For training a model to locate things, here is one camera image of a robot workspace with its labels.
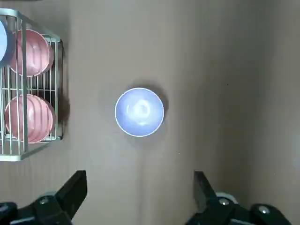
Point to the purple bowl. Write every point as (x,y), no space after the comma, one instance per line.
(4,44)
(139,112)

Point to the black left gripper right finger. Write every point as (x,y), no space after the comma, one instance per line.
(211,211)

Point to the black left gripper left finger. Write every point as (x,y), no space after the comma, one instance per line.
(58,206)

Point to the pink bowl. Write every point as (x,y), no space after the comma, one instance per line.
(30,119)
(35,54)

